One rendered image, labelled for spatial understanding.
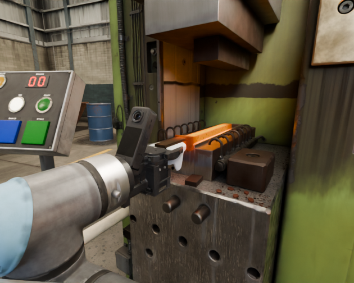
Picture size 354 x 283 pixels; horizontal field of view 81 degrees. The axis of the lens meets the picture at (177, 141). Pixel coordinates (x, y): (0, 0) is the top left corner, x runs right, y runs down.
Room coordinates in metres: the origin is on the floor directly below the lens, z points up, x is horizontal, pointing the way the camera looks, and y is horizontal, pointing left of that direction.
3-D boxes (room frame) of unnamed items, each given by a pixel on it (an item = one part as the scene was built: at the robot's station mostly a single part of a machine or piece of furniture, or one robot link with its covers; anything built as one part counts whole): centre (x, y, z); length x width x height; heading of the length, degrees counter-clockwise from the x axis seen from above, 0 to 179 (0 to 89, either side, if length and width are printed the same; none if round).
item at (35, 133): (0.63, 0.43, 1.01); 0.07 x 0.05 x 0.07; 81
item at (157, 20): (0.70, -0.12, 1.32); 0.42 x 0.20 x 0.10; 146
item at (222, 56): (0.72, -0.16, 1.24); 0.30 x 0.07 x 0.06; 146
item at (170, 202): (0.44, 0.01, 0.87); 0.04 x 0.03 x 0.03; 146
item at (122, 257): (0.82, 0.23, 0.36); 0.09 x 0.07 x 0.12; 56
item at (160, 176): (0.37, 0.07, 0.98); 0.12 x 0.08 x 0.09; 146
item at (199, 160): (0.70, -0.12, 0.96); 0.42 x 0.20 x 0.09; 146
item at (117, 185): (0.30, 0.12, 0.99); 0.10 x 0.05 x 0.09; 56
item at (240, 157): (0.48, -0.18, 0.95); 0.12 x 0.08 x 0.06; 146
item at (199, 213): (0.40, -0.05, 0.87); 0.04 x 0.03 x 0.03; 146
